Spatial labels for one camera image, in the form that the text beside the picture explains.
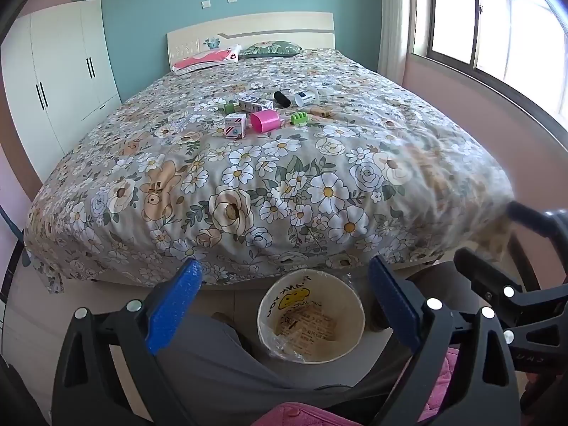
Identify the pink and white pillow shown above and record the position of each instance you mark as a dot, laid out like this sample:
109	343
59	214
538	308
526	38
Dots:
204	58

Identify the green floral pillow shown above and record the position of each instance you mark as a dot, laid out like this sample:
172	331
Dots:
270	49

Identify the window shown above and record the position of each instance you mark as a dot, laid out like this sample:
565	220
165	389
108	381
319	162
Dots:
501	22

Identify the green pronged toy block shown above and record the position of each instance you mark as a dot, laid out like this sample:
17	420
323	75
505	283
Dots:
299	119

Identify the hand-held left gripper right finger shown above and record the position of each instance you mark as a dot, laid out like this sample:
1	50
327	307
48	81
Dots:
395	301

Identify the blue rod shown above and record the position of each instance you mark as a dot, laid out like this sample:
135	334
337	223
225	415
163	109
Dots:
9	224

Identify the floral printed blanket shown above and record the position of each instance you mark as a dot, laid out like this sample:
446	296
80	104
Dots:
275	186

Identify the person's left leg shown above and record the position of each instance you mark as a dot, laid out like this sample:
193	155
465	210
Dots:
222	364

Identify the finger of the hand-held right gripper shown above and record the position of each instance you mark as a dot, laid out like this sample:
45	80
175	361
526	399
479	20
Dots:
539	219
492	279

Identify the small pink-print white carton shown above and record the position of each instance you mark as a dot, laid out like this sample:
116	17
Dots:
235	127

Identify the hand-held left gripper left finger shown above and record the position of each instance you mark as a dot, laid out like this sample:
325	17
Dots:
177	301

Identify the tall white milk carton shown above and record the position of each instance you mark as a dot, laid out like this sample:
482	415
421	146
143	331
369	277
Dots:
255	104

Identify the white wardrobe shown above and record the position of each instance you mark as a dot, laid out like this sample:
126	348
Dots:
57	84

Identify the white curtain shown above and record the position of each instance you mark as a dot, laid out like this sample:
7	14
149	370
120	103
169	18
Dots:
395	22

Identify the pink quilted cloth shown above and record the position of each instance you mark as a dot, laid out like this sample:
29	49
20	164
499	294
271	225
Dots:
288	415

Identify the cream bed headboard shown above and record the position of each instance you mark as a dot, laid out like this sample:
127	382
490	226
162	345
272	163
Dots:
275	31

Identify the small green toy piece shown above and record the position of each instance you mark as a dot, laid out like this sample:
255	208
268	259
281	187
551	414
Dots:
230	108

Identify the pink plastic cup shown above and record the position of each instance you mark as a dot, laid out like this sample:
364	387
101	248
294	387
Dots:
265	122

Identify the black foam cylinder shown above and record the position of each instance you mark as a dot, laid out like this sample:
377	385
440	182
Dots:
283	100

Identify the round white waste bin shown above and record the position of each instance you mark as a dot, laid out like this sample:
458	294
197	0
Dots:
310	293

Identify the white cup with dark label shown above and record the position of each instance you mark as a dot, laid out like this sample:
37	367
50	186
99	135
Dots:
304	96

